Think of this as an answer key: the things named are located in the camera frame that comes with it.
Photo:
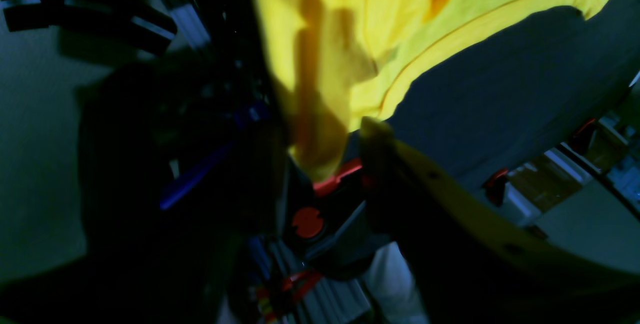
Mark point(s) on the black table cloth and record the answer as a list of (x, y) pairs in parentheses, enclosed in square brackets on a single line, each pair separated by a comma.
[(522, 91)]

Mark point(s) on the yellow t-shirt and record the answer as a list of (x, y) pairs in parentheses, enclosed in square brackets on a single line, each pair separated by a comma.
[(336, 61)]

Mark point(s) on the blue clamp far right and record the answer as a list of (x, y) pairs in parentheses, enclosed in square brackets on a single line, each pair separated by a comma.
[(186, 182)]

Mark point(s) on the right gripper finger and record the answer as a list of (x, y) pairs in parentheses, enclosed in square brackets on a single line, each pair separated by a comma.
[(435, 220)]

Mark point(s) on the red black clamp far right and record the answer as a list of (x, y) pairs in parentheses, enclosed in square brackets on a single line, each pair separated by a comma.
[(326, 224)]

